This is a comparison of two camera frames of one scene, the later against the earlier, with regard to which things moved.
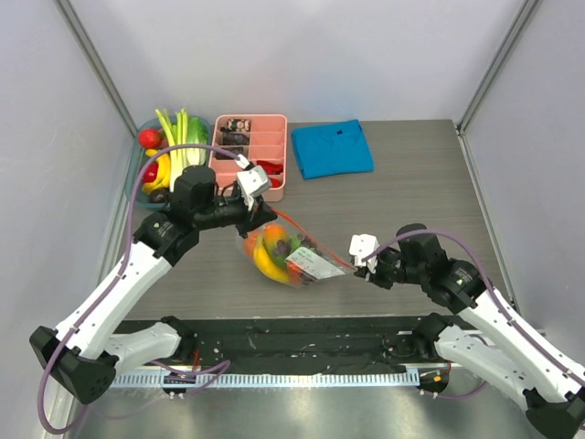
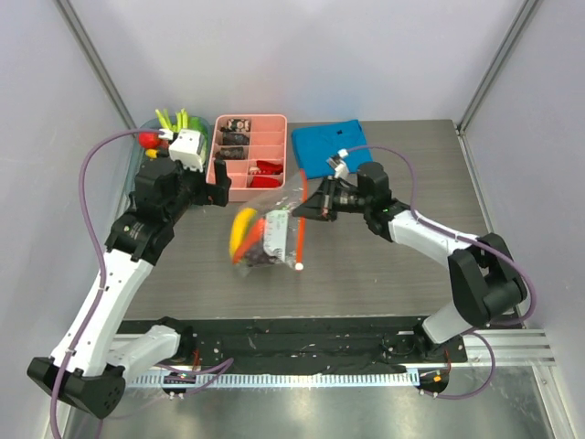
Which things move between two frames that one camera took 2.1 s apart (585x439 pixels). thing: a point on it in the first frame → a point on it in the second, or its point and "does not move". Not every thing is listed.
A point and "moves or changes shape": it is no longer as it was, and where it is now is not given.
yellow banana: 264,265 moves or changes shape
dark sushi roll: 235,139 does not move
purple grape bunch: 283,249 → 257,255
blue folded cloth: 331,149 does not move
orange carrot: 294,272 → 252,239
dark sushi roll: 237,124 does not move
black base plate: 343,340 does not move
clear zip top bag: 287,254 → 260,234
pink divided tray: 261,138 does not move
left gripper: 250,219 → 216,194
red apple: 149,138 does not move
